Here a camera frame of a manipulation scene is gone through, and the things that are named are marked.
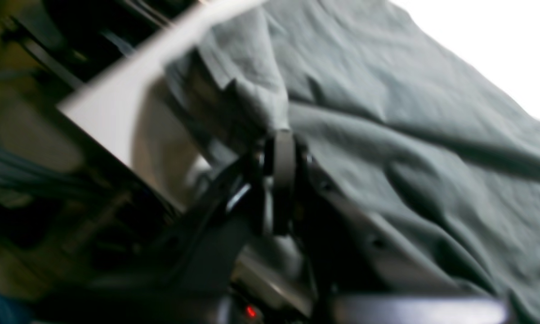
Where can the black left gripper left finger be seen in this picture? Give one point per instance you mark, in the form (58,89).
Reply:
(184,276)

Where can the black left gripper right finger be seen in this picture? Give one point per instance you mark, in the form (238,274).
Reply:
(363,275)

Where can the grey t-shirt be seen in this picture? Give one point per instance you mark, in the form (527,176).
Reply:
(404,127)

